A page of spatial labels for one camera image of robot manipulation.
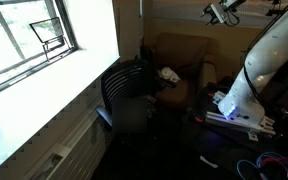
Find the brown leather couch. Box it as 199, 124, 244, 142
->
152, 33, 214, 109

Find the white crumpled cloth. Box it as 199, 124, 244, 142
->
160, 67, 180, 83

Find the beige crumpled cloth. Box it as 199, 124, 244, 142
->
145, 95, 156, 118

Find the camera on stand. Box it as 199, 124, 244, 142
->
202, 0, 246, 27

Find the blue coiled cable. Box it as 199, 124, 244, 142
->
236, 151, 288, 180

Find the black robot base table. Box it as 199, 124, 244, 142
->
178, 84, 288, 180

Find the black framed screen stand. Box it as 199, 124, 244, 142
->
29, 17, 73, 61

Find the aluminium mounting rail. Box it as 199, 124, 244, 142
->
204, 90, 277, 142

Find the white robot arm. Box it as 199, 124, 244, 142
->
218, 10, 288, 125

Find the black slatted office chair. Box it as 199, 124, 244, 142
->
96, 60, 176, 157

